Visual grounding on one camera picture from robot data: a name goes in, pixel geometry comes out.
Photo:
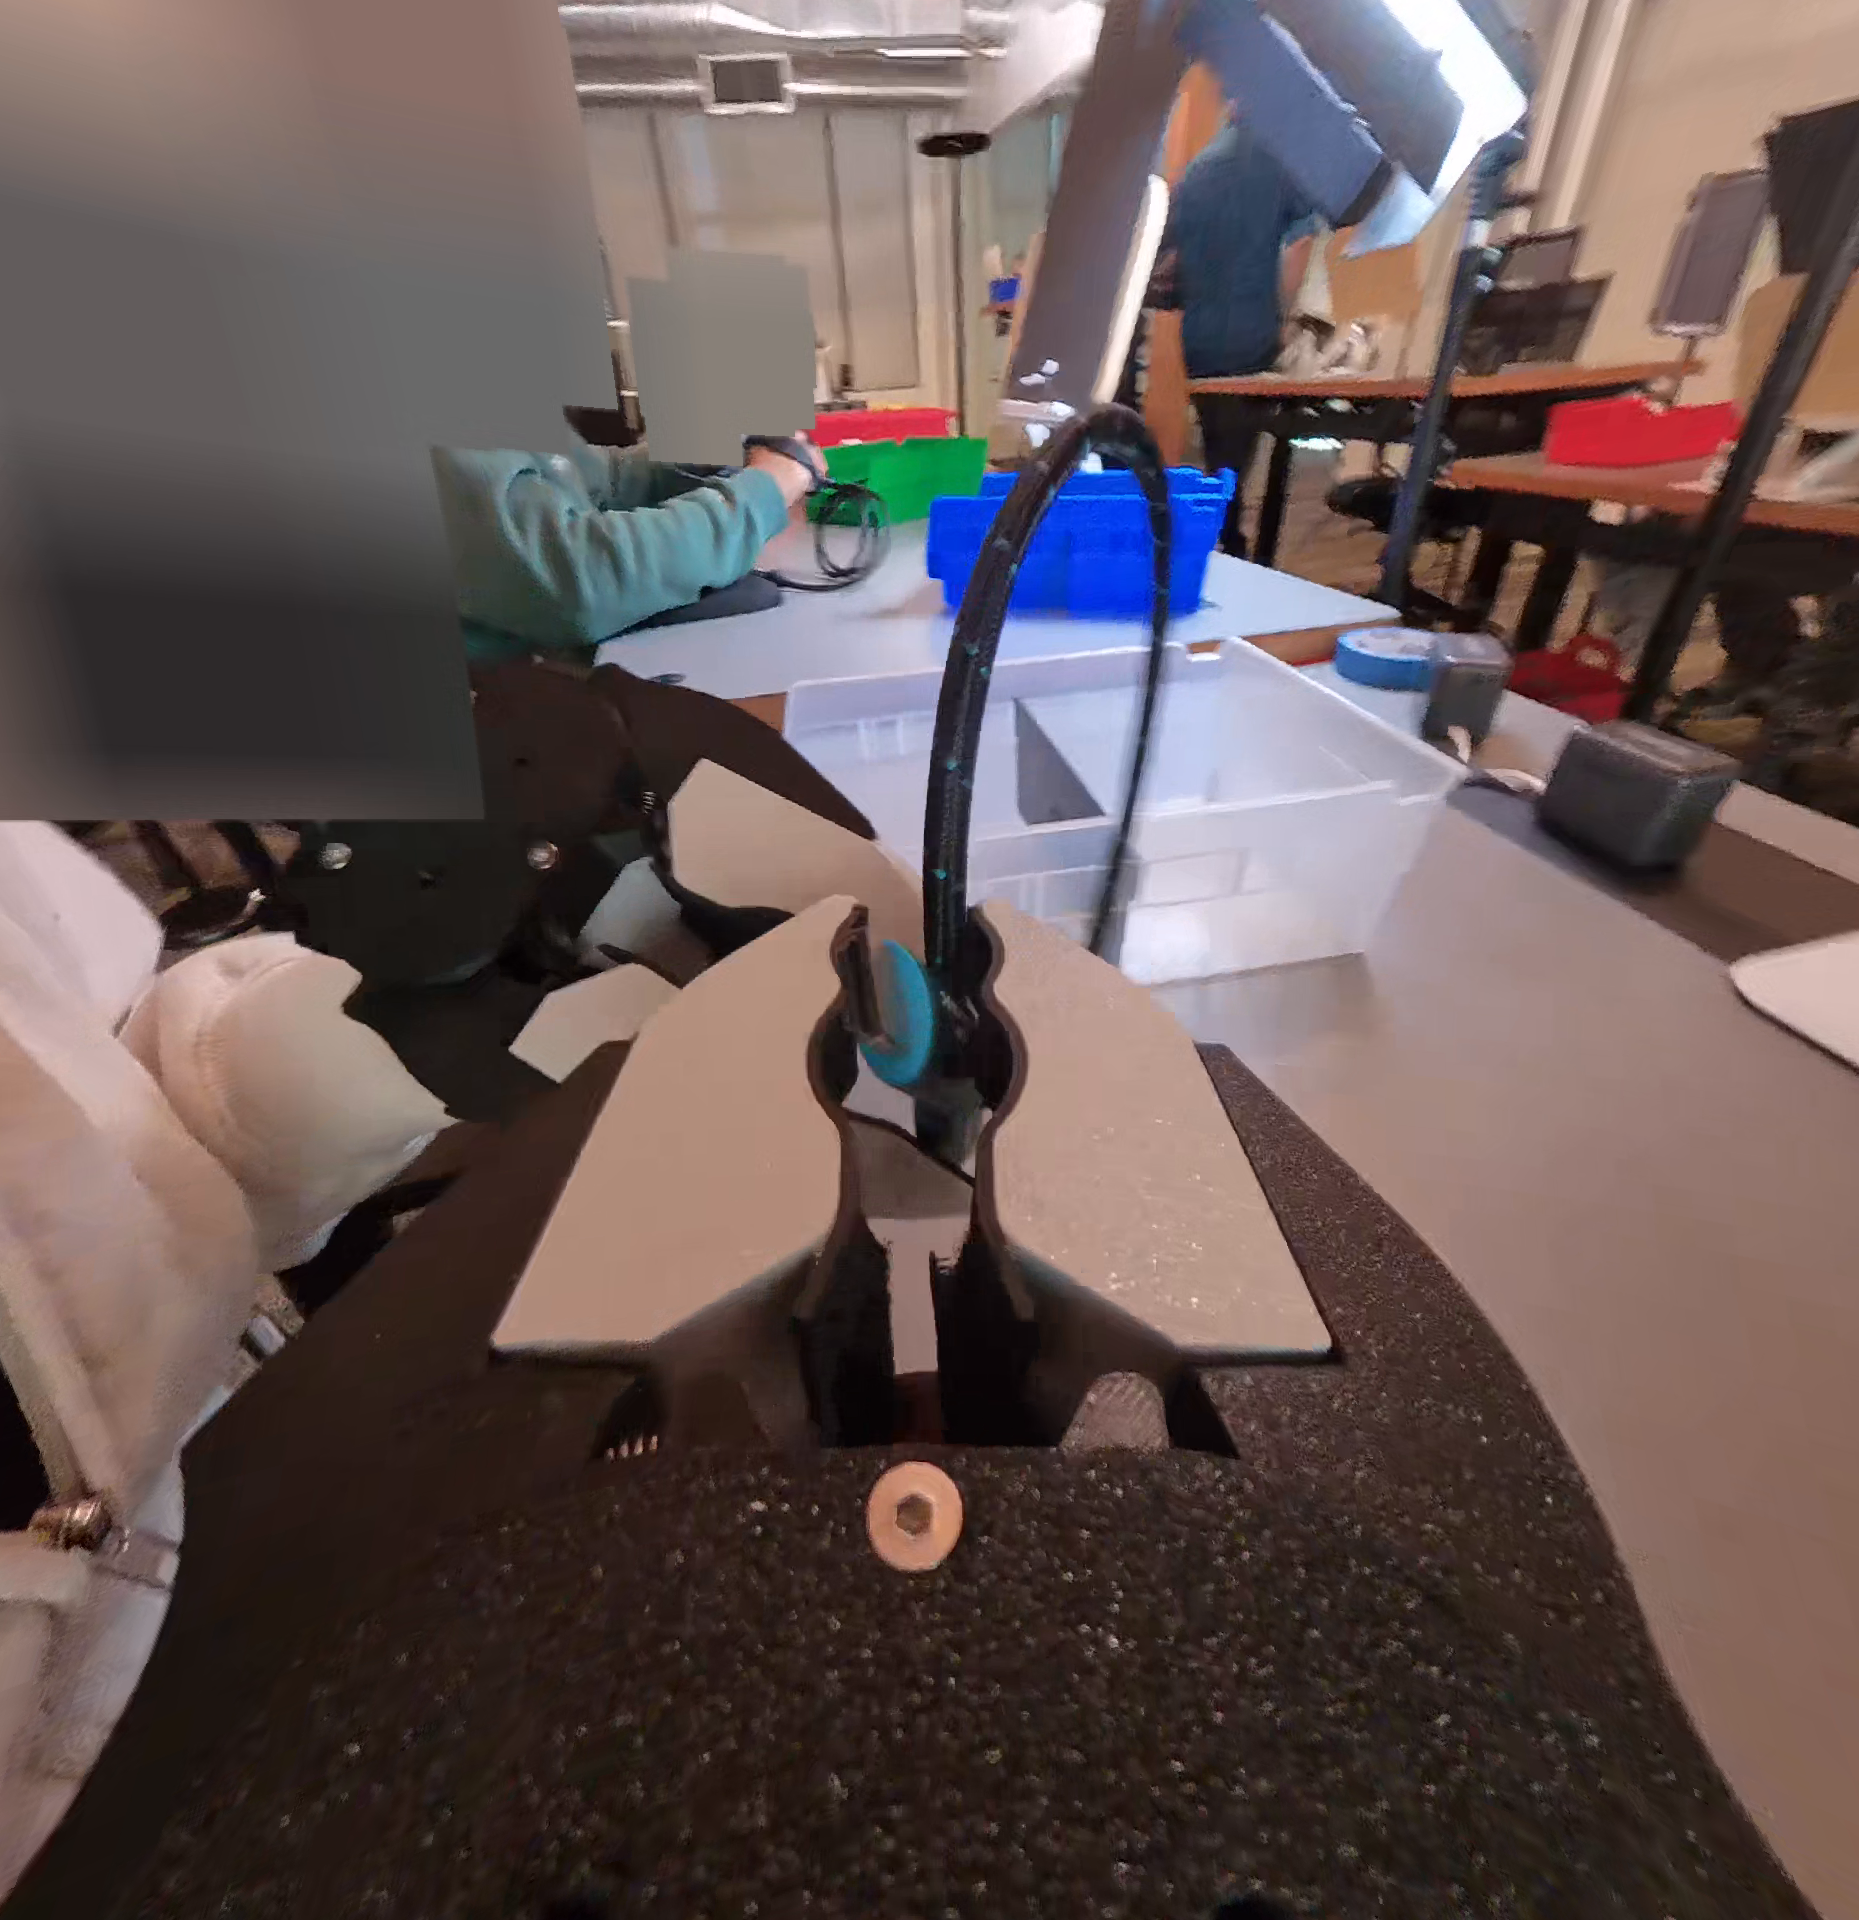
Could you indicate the grey desk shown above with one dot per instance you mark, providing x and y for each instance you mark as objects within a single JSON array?
[
  {"x": 1542, "y": 1200},
  {"x": 1273, "y": 593}
]

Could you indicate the green plastic bin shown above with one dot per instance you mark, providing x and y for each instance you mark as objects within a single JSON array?
[{"x": 914, "y": 472}]

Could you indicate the wooden office desk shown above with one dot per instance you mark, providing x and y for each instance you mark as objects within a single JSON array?
[
  {"x": 1618, "y": 482},
  {"x": 1320, "y": 387}
]

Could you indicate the small grey cube device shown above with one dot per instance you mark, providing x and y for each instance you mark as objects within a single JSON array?
[{"x": 1465, "y": 691}]

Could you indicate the blue plastic bin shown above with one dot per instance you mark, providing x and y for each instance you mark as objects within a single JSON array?
[{"x": 1065, "y": 555}]

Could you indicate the clear plastic box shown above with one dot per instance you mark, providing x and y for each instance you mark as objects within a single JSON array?
[{"x": 1289, "y": 841}]

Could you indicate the black light tripod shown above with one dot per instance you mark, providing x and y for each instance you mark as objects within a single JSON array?
[{"x": 1445, "y": 391}]

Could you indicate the person's white hoodie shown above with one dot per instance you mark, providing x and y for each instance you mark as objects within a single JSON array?
[{"x": 59, "y": 1275}]

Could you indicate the black board on stand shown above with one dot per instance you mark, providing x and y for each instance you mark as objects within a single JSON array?
[{"x": 1829, "y": 998}]

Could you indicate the studio light panel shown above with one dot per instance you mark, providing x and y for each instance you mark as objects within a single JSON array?
[{"x": 1320, "y": 92}]

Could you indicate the black wrist rest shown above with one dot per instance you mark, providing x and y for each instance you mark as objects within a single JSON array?
[{"x": 720, "y": 600}]

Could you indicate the tablet on stand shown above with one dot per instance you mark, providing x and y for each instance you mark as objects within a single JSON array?
[{"x": 1709, "y": 255}]

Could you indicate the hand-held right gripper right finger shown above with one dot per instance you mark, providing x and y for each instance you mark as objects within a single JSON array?
[{"x": 1154, "y": 1186}]

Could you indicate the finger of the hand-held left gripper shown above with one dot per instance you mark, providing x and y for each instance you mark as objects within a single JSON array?
[
  {"x": 779, "y": 869},
  {"x": 592, "y": 1027}
]

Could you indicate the red plastic bin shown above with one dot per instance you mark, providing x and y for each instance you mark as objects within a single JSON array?
[
  {"x": 1642, "y": 435},
  {"x": 884, "y": 423}
]

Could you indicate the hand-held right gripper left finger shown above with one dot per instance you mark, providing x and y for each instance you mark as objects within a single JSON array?
[{"x": 674, "y": 1186}]

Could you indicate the blue tape roll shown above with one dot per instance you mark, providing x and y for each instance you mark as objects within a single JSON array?
[{"x": 1358, "y": 659}]

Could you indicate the dark grey cube device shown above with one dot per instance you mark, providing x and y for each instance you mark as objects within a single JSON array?
[{"x": 1633, "y": 810}]

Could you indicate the black office chair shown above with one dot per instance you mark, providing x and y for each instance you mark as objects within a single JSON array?
[{"x": 1542, "y": 323}]

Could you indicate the person's left forearm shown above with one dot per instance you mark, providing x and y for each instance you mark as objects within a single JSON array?
[{"x": 268, "y": 1081}]

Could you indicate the red plastic basket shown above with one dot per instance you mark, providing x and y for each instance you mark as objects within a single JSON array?
[{"x": 1567, "y": 681}]

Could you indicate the grey light panel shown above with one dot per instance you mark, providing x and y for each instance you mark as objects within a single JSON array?
[{"x": 1086, "y": 195}]

